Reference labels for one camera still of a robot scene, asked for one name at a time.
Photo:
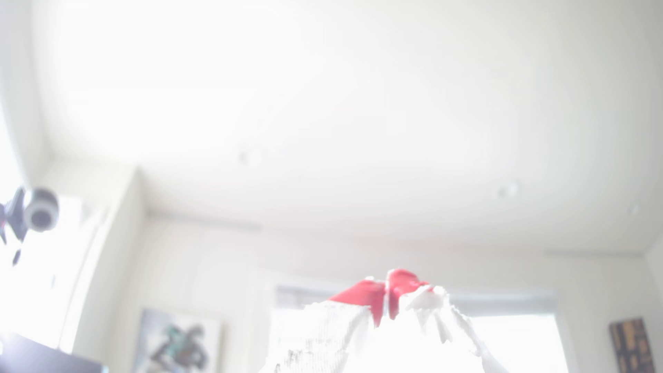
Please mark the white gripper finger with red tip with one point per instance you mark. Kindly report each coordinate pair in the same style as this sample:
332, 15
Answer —
409, 290
357, 298

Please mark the bright window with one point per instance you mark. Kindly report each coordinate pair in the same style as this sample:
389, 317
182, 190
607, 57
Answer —
518, 344

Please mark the grey round webcam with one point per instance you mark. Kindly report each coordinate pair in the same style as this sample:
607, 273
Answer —
41, 210

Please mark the framed wall picture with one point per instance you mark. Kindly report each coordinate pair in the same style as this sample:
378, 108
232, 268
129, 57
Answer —
178, 344

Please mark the dark brown wall art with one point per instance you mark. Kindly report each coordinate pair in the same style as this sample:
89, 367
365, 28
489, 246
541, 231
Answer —
632, 346

